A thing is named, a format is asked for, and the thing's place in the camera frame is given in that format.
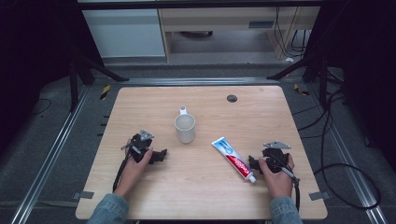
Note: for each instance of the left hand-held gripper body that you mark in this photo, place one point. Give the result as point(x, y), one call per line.
point(140, 146)

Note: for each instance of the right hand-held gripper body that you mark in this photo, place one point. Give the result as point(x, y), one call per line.
point(275, 158)

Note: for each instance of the toothpaste tube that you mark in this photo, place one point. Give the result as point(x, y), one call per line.
point(233, 158)

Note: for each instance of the white cup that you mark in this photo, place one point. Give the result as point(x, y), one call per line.
point(185, 130)

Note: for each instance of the person's right hand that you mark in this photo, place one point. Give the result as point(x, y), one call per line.
point(278, 183)

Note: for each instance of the person's left hand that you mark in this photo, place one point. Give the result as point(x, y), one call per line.
point(134, 174)

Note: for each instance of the grey tape piece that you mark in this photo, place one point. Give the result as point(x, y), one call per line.
point(319, 196)
point(83, 195)

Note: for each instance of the yellow black tape strip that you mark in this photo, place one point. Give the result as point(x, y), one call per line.
point(301, 90)
point(105, 91)

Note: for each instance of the black metal stand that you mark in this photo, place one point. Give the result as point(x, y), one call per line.
point(317, 68)
point(81, 68)

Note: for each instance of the small white floor object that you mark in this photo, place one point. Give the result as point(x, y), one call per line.
point(289, 59)

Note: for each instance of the white cabinet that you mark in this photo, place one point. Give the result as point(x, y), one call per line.
point(124, 32)

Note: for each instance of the aluminium floor rail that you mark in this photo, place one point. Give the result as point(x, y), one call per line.
point(351, 174)
point(199, 81)
point(49, 158)

